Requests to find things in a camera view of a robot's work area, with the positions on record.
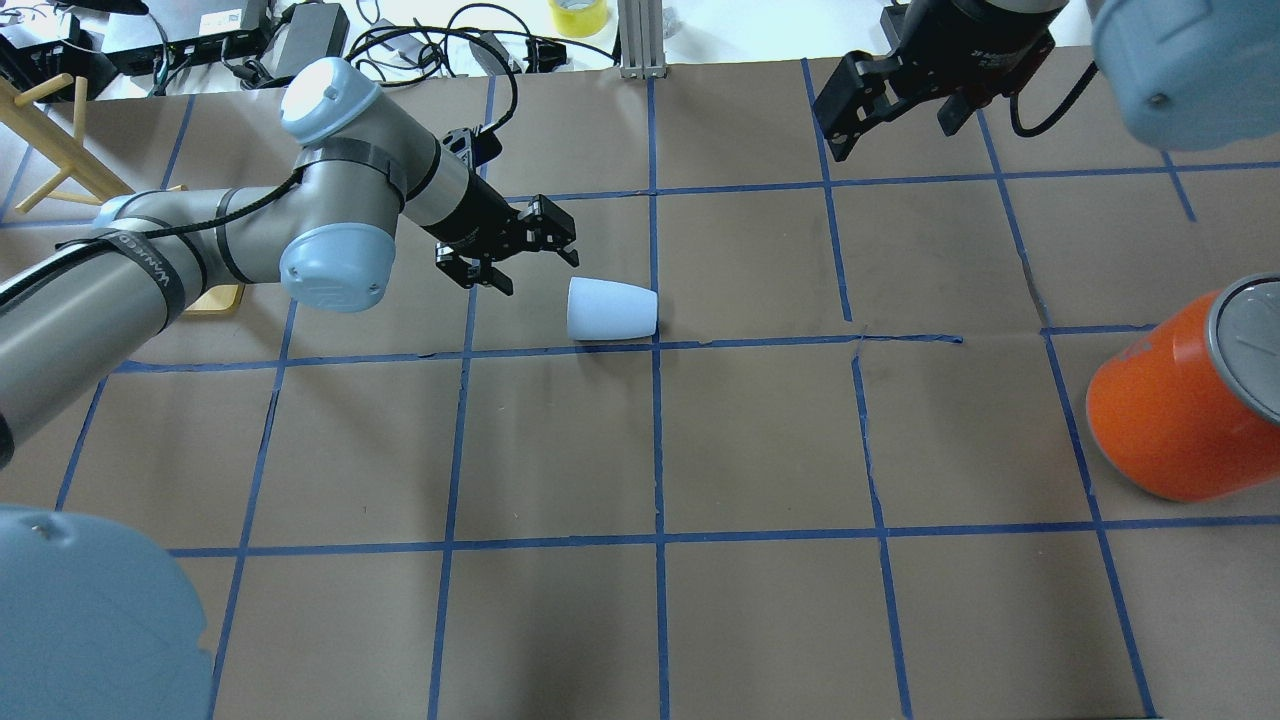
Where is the aluminium frame post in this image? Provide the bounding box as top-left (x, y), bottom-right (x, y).
top-left (617, 1), bottom-right (668, 79)

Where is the black power adapter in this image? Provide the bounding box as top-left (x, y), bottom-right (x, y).
top-left (269, 1), bottom-right (349, 78)

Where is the orange can with silver lid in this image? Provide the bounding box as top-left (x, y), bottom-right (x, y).
top-left (1085, 273), bottom-right (1279, 503)

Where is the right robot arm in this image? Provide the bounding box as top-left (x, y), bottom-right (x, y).
top-left (812, 1), bottom-right (1279, 161)

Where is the white plastic cup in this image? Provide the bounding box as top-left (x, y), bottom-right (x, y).
top-left (566, 277), bottom-right (659, 342)

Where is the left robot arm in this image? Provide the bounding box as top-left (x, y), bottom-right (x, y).
top-left (1, 56), bottom-right (579, 719)

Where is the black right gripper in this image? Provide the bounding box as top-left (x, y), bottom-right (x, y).
top-left (812, 1), bottom-right (1059, 161)

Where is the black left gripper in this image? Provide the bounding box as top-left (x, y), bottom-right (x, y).
top-left (434, 128), bottom-right (580, 297)

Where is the yellow tape roll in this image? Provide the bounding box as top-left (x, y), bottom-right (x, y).
top-left (547, 0), bottom-right (609, 38)

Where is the wooden cup rack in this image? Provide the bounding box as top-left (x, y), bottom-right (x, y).
top-left (3, 74), bottom-right (244, 331)

